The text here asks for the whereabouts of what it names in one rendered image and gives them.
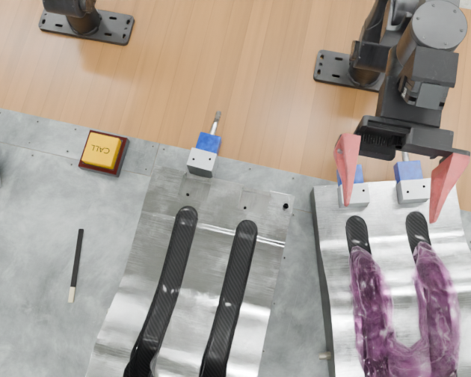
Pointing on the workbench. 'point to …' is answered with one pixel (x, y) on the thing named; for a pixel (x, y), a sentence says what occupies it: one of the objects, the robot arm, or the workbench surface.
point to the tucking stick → (75, 266)
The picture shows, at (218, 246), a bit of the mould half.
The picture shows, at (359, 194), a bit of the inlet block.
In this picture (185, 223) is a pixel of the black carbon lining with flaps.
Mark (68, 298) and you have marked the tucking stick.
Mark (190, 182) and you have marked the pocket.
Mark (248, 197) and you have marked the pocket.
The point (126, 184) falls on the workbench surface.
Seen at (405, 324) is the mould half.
